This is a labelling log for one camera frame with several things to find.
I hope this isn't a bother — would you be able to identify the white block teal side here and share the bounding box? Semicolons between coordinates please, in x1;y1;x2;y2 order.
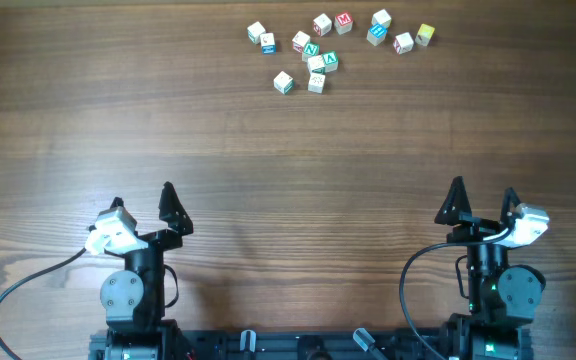
273;71;294;95

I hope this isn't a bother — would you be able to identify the plain white picture block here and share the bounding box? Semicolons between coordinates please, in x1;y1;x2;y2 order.
308;73;326;94

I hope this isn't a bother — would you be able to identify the white block red side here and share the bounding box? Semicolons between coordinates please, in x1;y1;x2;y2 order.
292;31;311;53

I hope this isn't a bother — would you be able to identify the white block yellow side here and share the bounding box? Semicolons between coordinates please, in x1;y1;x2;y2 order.
371;9;392;28

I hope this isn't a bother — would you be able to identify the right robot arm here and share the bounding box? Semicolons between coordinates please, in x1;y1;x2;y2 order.
435;176;550;359

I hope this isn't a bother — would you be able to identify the white block red edge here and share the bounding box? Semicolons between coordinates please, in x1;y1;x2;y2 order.
313;13;332;37

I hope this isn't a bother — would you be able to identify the white block blue side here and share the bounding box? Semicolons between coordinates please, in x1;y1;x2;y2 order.
260;33;276;55

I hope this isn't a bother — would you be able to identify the white block red trim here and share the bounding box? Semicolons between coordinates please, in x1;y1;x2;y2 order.
393;32;415;55

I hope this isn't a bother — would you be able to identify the white block green N side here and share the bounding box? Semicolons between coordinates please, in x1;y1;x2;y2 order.
307;55;326;74

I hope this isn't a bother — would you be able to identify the blue top block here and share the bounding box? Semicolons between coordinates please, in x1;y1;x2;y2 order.
366;23;387;46

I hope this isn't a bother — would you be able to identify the yellow top block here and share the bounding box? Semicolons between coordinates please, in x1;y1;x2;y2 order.
415;23;435;46

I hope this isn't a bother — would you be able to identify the white block far left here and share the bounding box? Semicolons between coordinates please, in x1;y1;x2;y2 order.
247;21;266;44

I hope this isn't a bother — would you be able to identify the red M letter block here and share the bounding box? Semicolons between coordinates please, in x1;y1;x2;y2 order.
334;12;354;35

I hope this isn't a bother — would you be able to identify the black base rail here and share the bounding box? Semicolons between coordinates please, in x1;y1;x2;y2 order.
88;319;534;360

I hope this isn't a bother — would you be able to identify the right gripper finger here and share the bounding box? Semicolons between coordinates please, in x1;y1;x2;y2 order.
434;176;472;225
500;187;521;225

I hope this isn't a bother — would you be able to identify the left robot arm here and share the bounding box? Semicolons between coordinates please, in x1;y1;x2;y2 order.
86;182;196;360

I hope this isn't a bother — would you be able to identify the green N letter block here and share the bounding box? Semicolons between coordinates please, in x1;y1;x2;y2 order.
302;42;320;62

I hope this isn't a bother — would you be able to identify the green V letter block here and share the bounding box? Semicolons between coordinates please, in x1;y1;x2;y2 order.
322;51;339;73

